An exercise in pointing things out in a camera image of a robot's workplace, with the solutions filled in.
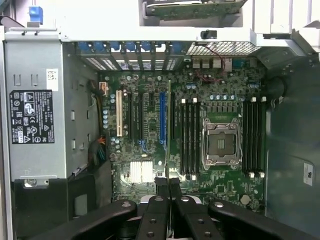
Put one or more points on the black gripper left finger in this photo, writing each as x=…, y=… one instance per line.
x=155, y=220

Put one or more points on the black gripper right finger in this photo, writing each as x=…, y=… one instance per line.
x=190, y=220

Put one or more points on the silver chipset heatsink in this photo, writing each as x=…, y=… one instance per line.
x=141, y=172

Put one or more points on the silver coin cell battery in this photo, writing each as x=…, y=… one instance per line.
x=245, y=200

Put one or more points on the metal CPU socket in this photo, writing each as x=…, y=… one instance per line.
x=221, y=143

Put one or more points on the green motherboard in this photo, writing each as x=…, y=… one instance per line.
x=150, y=120

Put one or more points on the blue expansion slot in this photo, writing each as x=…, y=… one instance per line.
x=162, y=120

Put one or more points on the black expansion slot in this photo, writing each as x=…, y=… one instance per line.
x=141, y=117
x=130, y=117
x=173, y=112

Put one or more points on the black plastic air shroud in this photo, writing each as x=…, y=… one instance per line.
x=42, y=212

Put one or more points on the white expansion slot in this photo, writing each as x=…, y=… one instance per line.
x=119, y=112

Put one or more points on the black open PC case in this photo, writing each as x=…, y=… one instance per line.
x=287, y=150

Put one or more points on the grey power supply unit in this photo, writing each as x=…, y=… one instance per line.
x=35, y=62

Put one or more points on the graphics card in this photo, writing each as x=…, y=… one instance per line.
x=190, y=11

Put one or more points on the blue plastic case latch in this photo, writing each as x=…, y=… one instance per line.
x=35, y=15

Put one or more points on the silver metal gripper bracket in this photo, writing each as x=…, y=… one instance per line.
x=144, y=199

